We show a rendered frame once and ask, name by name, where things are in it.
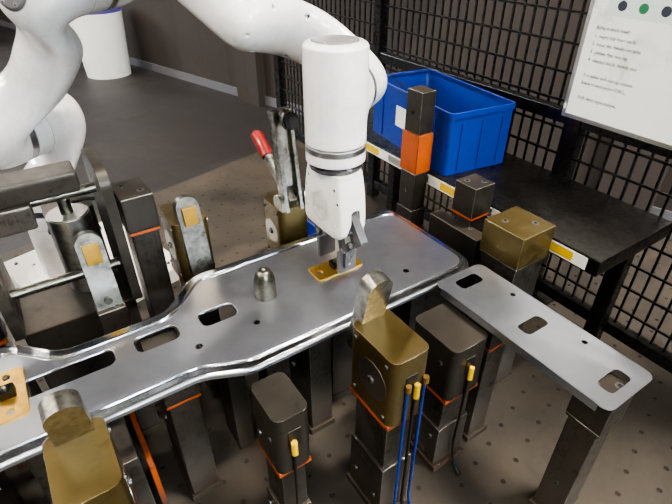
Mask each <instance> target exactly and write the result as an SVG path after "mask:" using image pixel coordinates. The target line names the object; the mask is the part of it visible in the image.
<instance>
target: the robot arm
mask: <svg viewBox="0 0 672 504"><path fill-rule="evenodd" d="M132 1H134V0H0V9H1V10H2V11H3V12H4V14H5V15H6V16H7V17H8V18H9V19H10V20H11V21H12V22H13V23H14V24H15V25H16V36H15V40H14V44H13V48H12V52H11V56H10V59H9V62H8V64H7V66H6V67H5V69H4V70H3V71H2V72H1V73H0V170H2V169H9V168H12V167H16V166H18V165H21V164H23V163H25V162H28V163H27V165H26V166H25V168H24V169H28V168H32V167H37V166H42V165H47V164H51V163H56V162H61V161H66V160H69V161H70V162H71V164H72V166H73V168H74V169H75V168H76V165H77V162H78V160H79V157H80V154H81V149H82V148H83V145H84V141H85V136H86V122H85V117H84V114H83V112H82V110H81V108H80V106H79V104H78V103H77V102H76V101H75V99H74V98H73V97H71V96H70V95H69V94H67V92H68V91H69V89H70V87H71V86H72V84H73V82H74V80H75V78H76V75H77V73H78V70H79V68H80V65H81V62H82V58H83V46H82V43H81V40H80V38H79V36H78V35H77V33H76V32H75V31H74V29H73V28H72V27H71V26H70V25H69V23H71V22H72V21H73V20H75V19H77V18H79V17H82V16H85V15H89V14H94V13H98V12H103V11H107V10H112V9H116V8H119V7H122V6H125V5H127V4H129V3H131V2H132ZM178 1H179V2H180V3H181V4H182V5H183V6H184V7H186V8H187V9H188V10H189V11H190V12H191V13H192V14H193V15H195V16H196V17H197V18H198V19H199V20H200V21H201V22H203V23H204V24H205V25H206V26H207V27H208V28H209V29H210V30H211V31H213V32H214V33H215V34H216V35H217V36H218V37H219V38H220V39H222V40H223V41H224V42H226V43H227V44H228V45H230V46H232V47H233V48H235V49H237V50H241V51H245V52H258V53H267V54H273V55H277V56H281V57H284V58H287V59H290V60H293V61H295V62H297V63H299V64H301V65H302V73H303V99H304V124H305V150H306V160H307V162H308V164H307V170H306V183H305V210H306V214H307V216H308V217H309V218H310V219H311V220H312V221H313V222H314V223H315V232H316V233H317V234H318V233H319V234H318V235H317V254H318V255H319V256H323V255H326V254H329V253H331V252H334V251H335V239H337V240H338V245H339V251H337V272H338V273H339V274H341V273H344V272H346V271H349V270H351V269H353V268H355V265H356V249H358V248H359V247H361V246H363V245H366V244H368V241H367V238H366V235H365V232H364V230H363V229H364V225H365V190H364V179H363V172H362V170H361V168H362V163H363V162H364V161H365V159H366V135H367V116H368V112H369V109H370V108H371V107H372V106H374V105H375V104H376V103H377V102H378V101H379V100H380V99H381V98H382V96H383V95H384V93H385V91H386V88H387V75H386V72H385V69H384V67H383V65H382V64H381V62H380V61H379V60H378V58H377V57H376V56H375V55H374V54H373V53H372V51H371V50H370V49H369V43H368V42H367V41H366V40H364V39H362V38H360V37H356V36H355V35H354V34H353V33H352V32H351V31H349V30H348V29H347V28H346V27H345V26H344V25H342V24H341V23H340V22H339V21H337V20H336V19H335V18H333V17H332V16H330V15H329V14H327V13H326V12H324V11H323V10H321V9H319V8H317V7H315V6H313V5H311V4H309V3H307V2H305V1H303V0H178ZM33 211H34V214H35V217H36V220H37V223H38V228H36V229H33V230H30V231H28V233H29V236H30V238H31V241H32V244H33V246H34V249H35V251H36V254H37V256H38V257H37V258H35V259H34V260H33V262H32V263H31V264H30V266H29V268H28V271H27V276H28V279H29V282H30V283H31V284H32V283H35V282H39V281H42V280H45V279H48V278H52V277H55V276H58V275H61V274H65V273H66V272H65V270H64V267H63V265H62V262H61V260H60V257H59V254H58V252H57V249H56V247H55V244H54V241H53V239H52V236H51V235H49V233H48V226H47V223H46V221H45V218H44V216H43V213H42V210H41V207H40V206H38V207H34V208H33ZM348 236H350V240H351V241H350V242H348V243H347V244H345V238H346V237H348Z"/></svg>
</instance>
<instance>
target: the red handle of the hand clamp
mask: <svg viewBox="0 0 672 504"><path fill-rule="evenodd" d="M251 138H252V140H253V142H254V144H255V146H256V148H257V150H258V152H259V153H260V155H261V157H262V159H263V160H265V162H266V164H267V166H268V168H269V170H270V172H271V174H272V175H273V177H274V179H275V181H276V183H277V180H276V173H275V166H274V159H273V152H272V150H271V148H270V146H269V144H268V143H267V141H266V139H265V137H264V135H263V133H262V132H261V131H260V130H255V131H253V132H252V134H251ZM287 193H288V200H289V205H292V204H295V203H296V201H297V200H298V198H297V196H296V195H295V194H294V192H293V191H292V189H291V187H290V186H288V187H287Z"/></svg>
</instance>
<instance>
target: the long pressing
mask: <svg viewBox="0 0 672 504"><path fill-rule="evenodd" d="M363 230H364V232H365V235H366V238H367V241H368V244H366V245H363V246H361V247H359V248H358V249H356V258H358V259H359V260H360V261H361V262H362V265H361V266H359V267H356V268H354V269H351V270H349V271H346V272H344V273H341V274H339V275H336V276H334V277H331V278H329V279H327V280H324V281H318V280H317V279H316V278H315V277H314V276H313V275H312V274H311V273H310V272H309V268H310V267H313V266H316V265H318V264H321V263H323V262H326V261H329V260H331V259H334V258H336V257H337V251H339V245H338V240H337V239H335V251H334V252H331V253H329V254H326V255H323V256H319V255H318V254H317V235H318V234H319V233H318V234H317V233H316V234H313V235H310V236H307V237H304V238H302V239H299V240H296V241H293V242H290V243H287V244H284V245H281V246H279V247H276V248H273V249H270V250H267V251H264V252H261V253H258V254H256V255H253V256H250V257H247V258H244V259H241V260H238V261H235V262H233V263H230V264H227V265H224V266H221V267H218V268H215V269H212V270H210V271H207V272H204V273H201V274H199V275H196V276H195V277H193V278H191V279H190V280H189V281H188V282H187V283H186V284H185V286H184V287H183V288H182V290H181V291H180V292H179V294H178V295H177V297H176V298H175V299H174V301H173V302H172V304H171V305H170V306H169V307H168V308H167V309H166V310H165V311H164V312H162V313H161V314H159V315H157V316H155V317H152V318H150V319H147V320H144V321H142V322H139V323H136V324H134V325H131V326H128V327H125V328H123V329H120V330H117V331H115V332H112V333H109V334H107V335H104V336H101V337H99V338H96V339H93V340H91V341H88V342H85V343H83V344H80V345H77V346H74V347H71V348H68V349H62V350H49V349H43V348H37V347H31V346H25V345H15V346H8V347H4V348H0V373H3V372H5V371H8V370H11V369H14V368H16V367H22V368H23V370H24V375H25V381H26V384H27V383H28V382H30V381H33V380H35V379H38V378H41V377H43V376H46V375H48V374H51V373H53V372H56V371H59V370H61V369H64V368H66V367H69V366H72V365H74V364H77V363H79V362H82V361H84V360H87V359H90V358H92V357H95V356H97V355H100V354H102V353H105V352H111V353H112V354H113V356H114V359H115V362H114V363H113V364H112V365H110V366H108V367H105V368H103V369H100V370H98V371H95V372H93V373H90V374H88V375H85V376H83V377H80V378H78V379H75V380H73V381H70V382H68V383H65V384H63V385H60V386H58V387H55V388H53V389H50V390H48V391H46V392H43V393H41V394H38V395H36V396H33V397H28V398H29V404H30V412H29V414H27V415H26V416H23V417H21V418H18V419H16V420H13V421H11V422H9V423H6V424H4V425H1V426H0V472H1V471H3V470H6V469H8V468H10V467H12V466H15V465H17V464H19V463H21V462H23V461H26V460H28V459H30V458H32V457H34V456H37V455H39V454H41V453H43V451H42V445H43V443H44V442H45V440H46V439H47V438H49V437H48V435H47V434H46V432H45V431H44V429H43V427H42V423H41V419H40V415H39V411H38V404H39V403H40V401H41V400H42V399H43V398H45V397H46V396H47V395H49V394H51V393H53V392H56V391H59V390H63V389H74V390H77V391H78V392H79V393H80V395H81V397H82V399H83V401H84V403H85V405H86V407H87V409H88V412H89V414H90V416H91V418H93V417H102V418H103V419H104V420H105V422H106V424H107V423H110V422H112V421H114V420H116V419H118V418H121V417H123V416H125V415H127V414H130V413H132V412H134V411H136V410H138V409H141V408H143V407H145V406H147V405H149V404H152V403H154V402H156V401H158V400H161V399H163V398H165V397H167V396H169V395H172V394H174V393H176V392H178V391H180V390H183V389H185V388H187V387H189V386H191V385H194V384H196V383H199V382H203V381H207V380H214V379H221V378H229V377H236V376H244V375H249V374H253V373H256V372H259V371H261V370H263V369H265V368H268V367H270V366H272V365H274V364H276V363H278V362H280V361H282V360H285V359H287V358H289V357H291V356H293V355H295V354H297V353H300V352H302V351H304V350H306V349H308V348H310V347H312V346H314V345H317V344H319V343H321V342H323V341H325V340H327V339H329V338H332V337H334V336H336V335H338V334H340V333H342V332H344V331H346V330H349V327H350V323H351V318H352V314H353V309H354V305H355V300H356V296H357V291H358V287H359V283H360V280H361V278H362V277H364V276H365V275H366V274H367V273H368V272H370V271H372V270H374V269H381V270H382V271H383V272H384V273H385V274H386V275H387V276H388V277H389V278H390V279H391V280H392V282H393V287H392V290H391V294H390V297H389V300H388V304H387V307H386V309H389V310H391V309H393V308H395V307H398V306H400V305H402V304H404V303H406V302H408V301H410V300H413V299H415V298H417V297H419V296H421V295H423V294H425V293H427V292H430V291H432V290H434V289H436V288H438V282H440V281H441V280H443V279H446V278H448V277H450V276H452V275H454V274H456V273H459V272H461V271H463V270H465V269H467V268H468V261H467V260H466V258H465V257H464V256H462V255H461V254H460V253H458V252H457V251H455V250H454V249H452V248H450V247H449V246H447V245H446V244H444V243H443V242H441V241H440V240H438V239H437V238H435V237H434V236H432V235H430V234H429V233H427V232H426V231H424V230H423V229H421V228H420V227H418V226H417V225H415V224H413V223H412V222H410V221H409V220H407V219H406V218H404V217H402V216H401V215H399V214H397V213H396V212H393V211H388V210H387V211H380V212H376V213H374V214H371V215H368V216H365V225H364V229H363ZM261 267H267V268H269V269H270V270H271V271H272V272H273V274H274V276H275V282H276V293H277V296H276V298H275V299H273V300H272V301H269V302H261V301H258V300H257V299H256V298H255V290H254V275H255V272H256V271H257V270H258V269H259V268H261ZM403 270H408V271H409V272H407V273H405V272H403ZM224 306H231V307H233V309H234V310H235V311H236V314H235V315H234V316H232V317H230V318H227V319H225V320H222V321H220V322H217V323H215V324H212V325H209V326H205V325H203V324H202V322H201V321H200V319H199V318H200V316H201V315H203V314H206V313H208V312H211V311H213V310H216V309H218V308H221V307H224ZM255 321H260V323H259V324H254V322H255ZM167 328H175V329H176V330H177V332H178V334H179V337H178V338H177V339H175V340H173V341H170V342H168V343H165V344H163V345H160V346H158V347H155V348H153V349H150V350H148V351H145V352H140V351H138V349H137V347H136V345H135V344H136V342H137V341H138V340H139V339H141V338H144V337H146V336H149V335H151V334H154V333H157V332H159V331H162V330H164V329H167ZM199 344H201V345H203V347H202V348H201V349H196V348H195V347H196V346H197V345H199Z"/></svg>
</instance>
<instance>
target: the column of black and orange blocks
mask: <svg viewBox="0 0 672 504"><path fill-rule="evenodd" d="M436 94H437V90H435V89H432V88H429V87H426V86H423V85H419V86H414V87H409V88H408V92H407V105H406V117H405V129H403V132H402V145H401V158H400V167H401V179H400V191H399V202H398V203H397V208H396V213H397V214H399V215H401V216H402V217H404V218H406V219H407V220H409V221H410V222H412V223H413V224H415V225H417V226H418V227H420V228H421V229H423V222H424V213H425V207H424V199H425V190H426V181H427V171H429V170H430V162H431V153H432V144H433V136H434V133H432V129H433V120H434V111H435V103H436Z"/></svg>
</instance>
